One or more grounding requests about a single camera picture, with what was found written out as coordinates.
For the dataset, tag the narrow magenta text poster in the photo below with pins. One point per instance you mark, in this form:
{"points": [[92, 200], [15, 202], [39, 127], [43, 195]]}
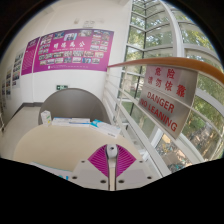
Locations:
{"points": [[30, 56]]}

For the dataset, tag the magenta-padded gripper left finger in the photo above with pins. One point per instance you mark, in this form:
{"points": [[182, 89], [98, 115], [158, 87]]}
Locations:
{"points": [[100, 163]]}

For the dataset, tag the green exit sign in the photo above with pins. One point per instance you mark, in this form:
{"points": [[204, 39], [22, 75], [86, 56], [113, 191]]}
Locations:
{"points": [[62, 87]]}

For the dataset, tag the white railing with wooden handrail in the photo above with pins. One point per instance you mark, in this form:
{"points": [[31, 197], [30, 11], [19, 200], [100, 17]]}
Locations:
{"points": [[166, 61]]}

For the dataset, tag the long white teal box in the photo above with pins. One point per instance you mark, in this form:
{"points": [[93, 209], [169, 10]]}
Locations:
{"points": [[106, 128]]}

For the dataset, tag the large magenta photo poster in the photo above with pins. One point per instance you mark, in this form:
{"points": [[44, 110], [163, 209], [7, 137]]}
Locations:
{"points": [[73, 50]]}

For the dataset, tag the white curved window frame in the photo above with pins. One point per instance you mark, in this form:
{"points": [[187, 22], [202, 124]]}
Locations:
{"points": [[176, 33]]}

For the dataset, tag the metal danger warning sign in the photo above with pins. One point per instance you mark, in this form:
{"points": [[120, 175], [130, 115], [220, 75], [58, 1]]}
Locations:
{"points": [[166, 100]]}

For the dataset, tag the flat white blue box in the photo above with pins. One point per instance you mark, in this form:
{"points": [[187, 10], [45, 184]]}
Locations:
{"points": [[60, 121], [80, 122]]}

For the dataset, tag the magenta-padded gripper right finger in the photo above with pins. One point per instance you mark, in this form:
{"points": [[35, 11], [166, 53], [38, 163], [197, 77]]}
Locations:
{"points": [[125, 163]]}

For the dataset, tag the white photo display board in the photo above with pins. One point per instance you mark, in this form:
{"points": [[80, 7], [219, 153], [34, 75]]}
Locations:
{"points": [[18, 68], [9, 81]]}

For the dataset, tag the small upright white box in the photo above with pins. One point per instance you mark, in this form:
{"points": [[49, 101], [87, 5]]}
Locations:
{"points": [[46, 118]]}

